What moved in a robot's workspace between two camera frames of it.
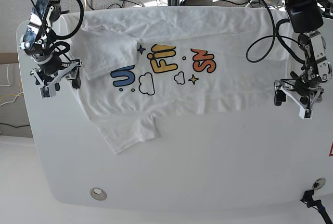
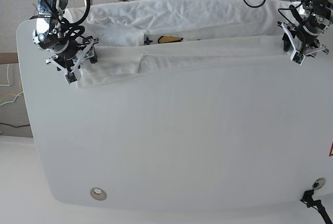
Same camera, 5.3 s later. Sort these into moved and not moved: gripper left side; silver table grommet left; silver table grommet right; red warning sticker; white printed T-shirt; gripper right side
Moved: gripper right side; gripper left side; white printed T-shirt
Not moved: red warning sticker; silver table grommet left; silver table grommet right
